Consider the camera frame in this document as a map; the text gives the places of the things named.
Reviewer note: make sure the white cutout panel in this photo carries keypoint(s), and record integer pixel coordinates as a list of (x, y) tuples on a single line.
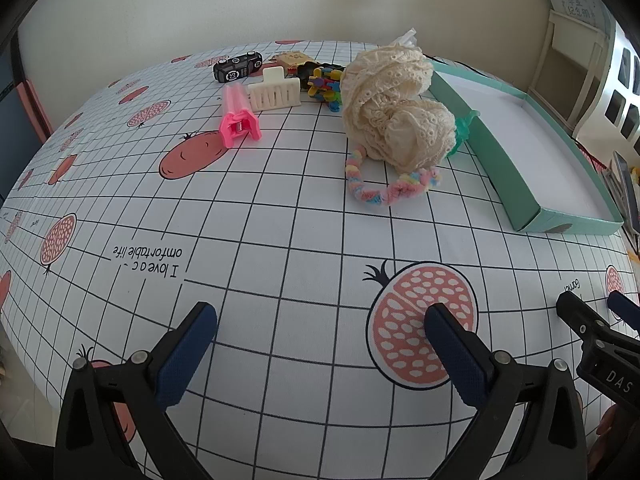
[(600, 110)]

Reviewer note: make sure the person's right hand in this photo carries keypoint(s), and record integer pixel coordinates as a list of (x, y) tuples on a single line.
[(607, 420)]

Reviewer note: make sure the yellow rice cracker packet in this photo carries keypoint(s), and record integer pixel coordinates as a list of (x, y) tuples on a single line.
[(292, 59)]

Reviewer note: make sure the cotton swab bag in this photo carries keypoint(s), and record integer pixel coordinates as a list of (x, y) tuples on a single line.
[(406, 40)]

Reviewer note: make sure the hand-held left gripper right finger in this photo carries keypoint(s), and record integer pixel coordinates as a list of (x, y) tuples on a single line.
[(455, 355)]

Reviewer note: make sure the black hand-shaped hair clip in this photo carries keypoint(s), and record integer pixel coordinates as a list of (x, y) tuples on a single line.
[(306, 70)]

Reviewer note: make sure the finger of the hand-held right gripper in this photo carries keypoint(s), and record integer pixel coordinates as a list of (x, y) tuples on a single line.
[(575, 310), (622, 305)]

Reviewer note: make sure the teal box tray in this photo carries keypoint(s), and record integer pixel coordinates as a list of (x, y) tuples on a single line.
[(550, 160)]

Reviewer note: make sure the grid fruit print tablecloth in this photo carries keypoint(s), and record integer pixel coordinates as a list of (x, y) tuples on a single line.
[(300, 240)]

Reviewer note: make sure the white hair claw clip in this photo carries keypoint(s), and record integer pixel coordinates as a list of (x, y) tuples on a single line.
[(275, 95)]

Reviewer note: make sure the cream lace scrunchie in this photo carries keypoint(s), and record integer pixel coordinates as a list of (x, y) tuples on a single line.
[(395, 110)]

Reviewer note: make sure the smartphone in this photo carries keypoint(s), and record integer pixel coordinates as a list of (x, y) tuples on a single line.
[(627, 180)]

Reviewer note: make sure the bunch of colourful mini clips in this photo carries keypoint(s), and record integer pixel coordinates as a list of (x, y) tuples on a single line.
[(325, 90)]

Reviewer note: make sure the teal hair clip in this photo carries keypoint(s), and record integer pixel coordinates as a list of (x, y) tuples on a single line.
[(462, 132)]

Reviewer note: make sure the cream wooden shelf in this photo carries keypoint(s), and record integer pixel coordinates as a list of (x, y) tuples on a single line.
[(545, 75)]

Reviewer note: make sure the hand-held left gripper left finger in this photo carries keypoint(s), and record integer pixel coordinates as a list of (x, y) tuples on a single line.
[(187, 355)]

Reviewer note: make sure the black toy car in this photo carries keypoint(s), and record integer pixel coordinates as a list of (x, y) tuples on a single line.
[(237, 66)]

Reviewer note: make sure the dark panel with pink edge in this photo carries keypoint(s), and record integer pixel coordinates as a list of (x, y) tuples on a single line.
[(25, 100)]

